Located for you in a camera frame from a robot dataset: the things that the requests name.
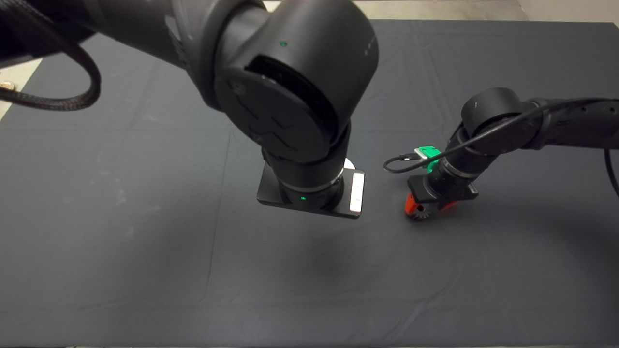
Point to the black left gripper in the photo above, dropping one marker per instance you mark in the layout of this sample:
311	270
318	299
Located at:
267	191

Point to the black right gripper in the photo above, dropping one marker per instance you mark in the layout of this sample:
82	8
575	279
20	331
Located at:
445	191

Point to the small steel gear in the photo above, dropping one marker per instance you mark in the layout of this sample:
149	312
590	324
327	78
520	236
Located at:
421	213

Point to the round metal plate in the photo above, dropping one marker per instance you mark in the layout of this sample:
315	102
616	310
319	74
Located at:
349	164

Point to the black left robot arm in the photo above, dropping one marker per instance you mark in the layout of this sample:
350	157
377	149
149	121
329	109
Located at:
300	72

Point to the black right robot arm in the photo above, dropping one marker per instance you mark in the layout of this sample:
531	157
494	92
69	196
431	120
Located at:
493	113

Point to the dark table cloth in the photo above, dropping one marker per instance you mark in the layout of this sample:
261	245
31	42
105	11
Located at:
145	241

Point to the right wrist camera green mount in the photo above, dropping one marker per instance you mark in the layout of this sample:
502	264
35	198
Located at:
429	153

